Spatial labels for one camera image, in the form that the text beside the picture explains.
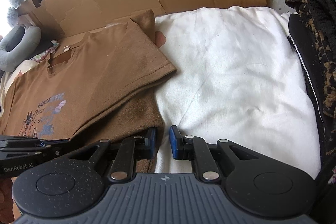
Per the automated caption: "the cream bear print bedsheet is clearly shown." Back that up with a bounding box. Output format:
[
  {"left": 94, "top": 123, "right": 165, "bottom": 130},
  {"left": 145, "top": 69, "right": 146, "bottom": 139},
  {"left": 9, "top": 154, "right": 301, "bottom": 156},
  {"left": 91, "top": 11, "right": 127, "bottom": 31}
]
[{"left": 0, "top": 5, "right": 322, "bottom": 180}]

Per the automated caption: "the grey u-shaped neck pillow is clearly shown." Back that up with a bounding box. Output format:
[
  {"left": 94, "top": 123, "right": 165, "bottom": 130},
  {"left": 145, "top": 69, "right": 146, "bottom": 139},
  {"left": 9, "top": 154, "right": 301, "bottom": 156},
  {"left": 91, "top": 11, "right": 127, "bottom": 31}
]
[{"left": 1, "top": 26, "right": 41, "bottom": 72}]

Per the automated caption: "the brown printed t-shirt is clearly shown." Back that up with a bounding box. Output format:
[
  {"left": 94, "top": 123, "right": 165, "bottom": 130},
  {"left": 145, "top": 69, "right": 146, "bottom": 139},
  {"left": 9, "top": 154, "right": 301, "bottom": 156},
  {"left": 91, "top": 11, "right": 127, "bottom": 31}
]
[{"left": 0, "top": 9, "right": 178, "bottom": 175}]

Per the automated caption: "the person's left hand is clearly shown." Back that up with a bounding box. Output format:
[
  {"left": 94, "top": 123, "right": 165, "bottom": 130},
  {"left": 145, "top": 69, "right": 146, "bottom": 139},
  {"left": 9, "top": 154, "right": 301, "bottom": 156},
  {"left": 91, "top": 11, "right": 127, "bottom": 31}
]
[{"left": 0, "top": 178, "right": 14, "bottom": 223}]

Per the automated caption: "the black folded garment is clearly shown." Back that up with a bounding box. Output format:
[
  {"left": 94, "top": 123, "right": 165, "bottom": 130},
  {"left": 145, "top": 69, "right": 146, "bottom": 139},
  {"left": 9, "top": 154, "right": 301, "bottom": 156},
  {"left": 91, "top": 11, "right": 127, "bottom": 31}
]
[{"left": 286, "top": 0, "right": 335, "bottom": 223}]

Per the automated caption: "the floral patterned folded cloth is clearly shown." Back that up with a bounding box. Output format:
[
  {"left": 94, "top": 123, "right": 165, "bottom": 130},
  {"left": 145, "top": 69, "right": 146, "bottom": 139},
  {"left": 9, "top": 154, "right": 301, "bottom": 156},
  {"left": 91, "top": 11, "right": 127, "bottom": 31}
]
[{"left": 30, "top": 40, "right": 59, "bottom": 63}]

